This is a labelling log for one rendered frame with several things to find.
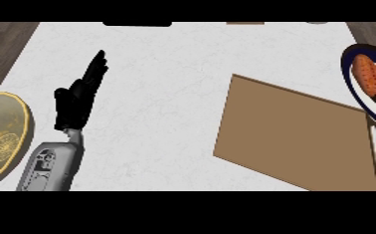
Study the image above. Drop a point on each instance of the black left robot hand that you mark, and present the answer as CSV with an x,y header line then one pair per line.
x,y
78,102

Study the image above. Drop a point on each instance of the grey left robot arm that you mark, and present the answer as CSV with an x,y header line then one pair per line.
x,y
51,165

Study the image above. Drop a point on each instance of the gold rimmed plate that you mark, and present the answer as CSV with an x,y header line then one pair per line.
x,y
9,131

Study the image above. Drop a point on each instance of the white tray with navy rim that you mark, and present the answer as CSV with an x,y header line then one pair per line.
x,y
352,88

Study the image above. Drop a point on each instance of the orange sweet potato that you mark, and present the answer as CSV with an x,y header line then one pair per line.
x,y
364,73

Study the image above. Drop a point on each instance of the black appliance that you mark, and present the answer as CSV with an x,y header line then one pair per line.
x,y
137,24

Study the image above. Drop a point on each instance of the brown wooden object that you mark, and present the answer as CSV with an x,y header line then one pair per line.
x,y
244,23

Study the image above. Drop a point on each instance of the brown cutting board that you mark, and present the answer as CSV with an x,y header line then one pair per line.
x,y
293,138

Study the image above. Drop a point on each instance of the grey object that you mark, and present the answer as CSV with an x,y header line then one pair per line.
x,y
317,22

